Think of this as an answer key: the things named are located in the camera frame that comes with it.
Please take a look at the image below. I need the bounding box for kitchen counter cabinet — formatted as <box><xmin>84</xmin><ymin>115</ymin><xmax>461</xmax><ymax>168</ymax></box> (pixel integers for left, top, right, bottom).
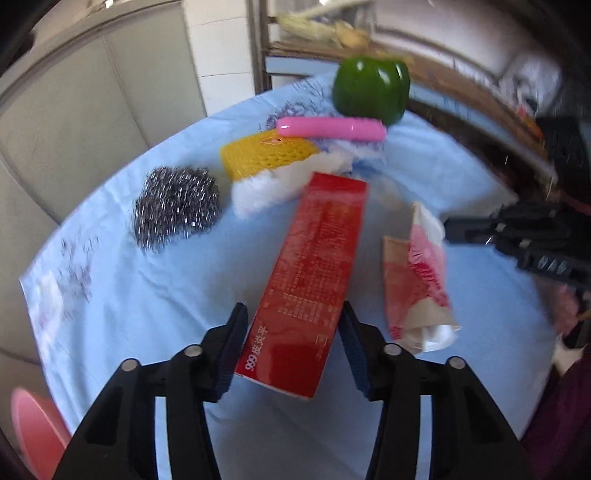
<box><xmin>0</xmin><ymin>0</ymin><xmax>208</xmax><ymax>365</ymax></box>

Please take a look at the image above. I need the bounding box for pink plastic roll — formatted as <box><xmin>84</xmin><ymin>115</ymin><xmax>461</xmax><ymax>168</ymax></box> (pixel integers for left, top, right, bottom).
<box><xmin>276</xmin><ymin>116</ymin><xmax>387</xmax><ymax>141</ymax></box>

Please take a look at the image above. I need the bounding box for dark purple cloth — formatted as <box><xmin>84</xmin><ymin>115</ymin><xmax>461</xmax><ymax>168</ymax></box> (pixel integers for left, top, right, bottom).
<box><xmin>522</xmin><ymin>351</ymin><xmax>591</xmax><ymax>480</ymax></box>

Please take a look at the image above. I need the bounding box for corn cob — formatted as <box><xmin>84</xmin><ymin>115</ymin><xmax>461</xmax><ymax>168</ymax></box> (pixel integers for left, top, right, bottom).
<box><xmin>277</xmin><ymin>14</ymin><xmax>345</xmax><ymax>47</ymax></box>

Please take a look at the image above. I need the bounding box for white foam piece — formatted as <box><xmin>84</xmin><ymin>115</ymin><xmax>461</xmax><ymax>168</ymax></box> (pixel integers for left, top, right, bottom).
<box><xmin>231</xmin><ymin>141</ymin><xmax>389</xmax><ymax>219</ymax></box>

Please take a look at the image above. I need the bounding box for yellow mesh sponge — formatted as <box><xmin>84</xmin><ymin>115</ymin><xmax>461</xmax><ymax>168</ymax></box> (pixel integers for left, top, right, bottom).
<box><xmin>219</xmin><ymin>130</ymin><xmax>324</xmax><ymax>182</ymax></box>

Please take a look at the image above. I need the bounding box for clear plastic container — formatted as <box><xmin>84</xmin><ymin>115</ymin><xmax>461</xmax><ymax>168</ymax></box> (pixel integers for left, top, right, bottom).
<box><xmin>277</xmin><ymin>0</ymin><xmax>384</xmax><ymax>49</ymax></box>

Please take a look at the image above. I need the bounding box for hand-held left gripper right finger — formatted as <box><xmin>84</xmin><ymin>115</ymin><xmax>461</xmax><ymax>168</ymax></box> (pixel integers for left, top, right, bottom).
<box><xmin>339</xmin><ymin>300</ymin><xmax>532</xmax><ymax>480</ymax></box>

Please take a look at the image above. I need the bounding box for light blue floral tablecloth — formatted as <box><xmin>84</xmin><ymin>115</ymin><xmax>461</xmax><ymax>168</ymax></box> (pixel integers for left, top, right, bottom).
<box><xmin>18</xmin><ymin>74</ymin><xmax>561</xmax><ymax>480</ymax></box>

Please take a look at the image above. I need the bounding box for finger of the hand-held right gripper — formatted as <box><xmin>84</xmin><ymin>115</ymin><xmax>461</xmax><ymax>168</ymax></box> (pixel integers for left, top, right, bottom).
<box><xmin>443</xmin><ymin>217</ymin><xmax>507</xmax><ymax>248</ymax></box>

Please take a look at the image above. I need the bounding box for pink plastic bucket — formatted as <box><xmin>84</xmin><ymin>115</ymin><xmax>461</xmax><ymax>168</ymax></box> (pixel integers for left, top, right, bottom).
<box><xmin>10</xmin><ymin>388</ymin><xmax>72</xmax><ymax>480</ymax></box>

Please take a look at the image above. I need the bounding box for green bell pepper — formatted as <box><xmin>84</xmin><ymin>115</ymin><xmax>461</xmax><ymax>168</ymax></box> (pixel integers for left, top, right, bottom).
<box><xmin>332</xmin><ymin>55</ymin><xmax>411</xmax><ymax>126</ymax></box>

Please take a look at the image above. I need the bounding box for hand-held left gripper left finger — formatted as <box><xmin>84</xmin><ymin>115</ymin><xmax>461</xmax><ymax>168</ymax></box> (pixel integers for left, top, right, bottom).
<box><xmin>53</xmin><ymin>302</ymin><xmax>250</xmax><ymax>480</ymax></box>

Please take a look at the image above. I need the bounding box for ginger root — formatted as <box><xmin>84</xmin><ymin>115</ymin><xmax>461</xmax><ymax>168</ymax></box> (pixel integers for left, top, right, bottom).
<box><xmin>335</xmin><ymin>21</ymin><xmax>370</xmax><ymax>49</ymax></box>

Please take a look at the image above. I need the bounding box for metal shelf rack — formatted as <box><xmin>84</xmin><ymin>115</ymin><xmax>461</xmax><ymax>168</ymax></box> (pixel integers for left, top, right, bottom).
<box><xmin>247</xmin><ymin>0</ymin><xmax>591</xmax><ymax>185</ymax></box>

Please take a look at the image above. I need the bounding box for steel wool scourer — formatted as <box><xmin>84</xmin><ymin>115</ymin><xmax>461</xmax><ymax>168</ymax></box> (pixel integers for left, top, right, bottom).
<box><xmin>132</xmin><ymin>166</ymin><xmax>222</xmax><ymax>254</ymax></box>

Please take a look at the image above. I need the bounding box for white plastic bag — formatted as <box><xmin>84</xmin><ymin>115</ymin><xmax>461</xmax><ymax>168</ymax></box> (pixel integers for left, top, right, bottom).
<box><xmin>499</xmin><ymin>51</ymin><xmax>564</xmax><ymax>112</ymax></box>

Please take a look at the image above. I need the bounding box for long red cardboard box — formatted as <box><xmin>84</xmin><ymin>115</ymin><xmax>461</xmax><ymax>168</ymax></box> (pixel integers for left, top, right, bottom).
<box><xmin>233</xmin><ymin>172</ymin><xmax>370</xmax><ymax>400</ymax></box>

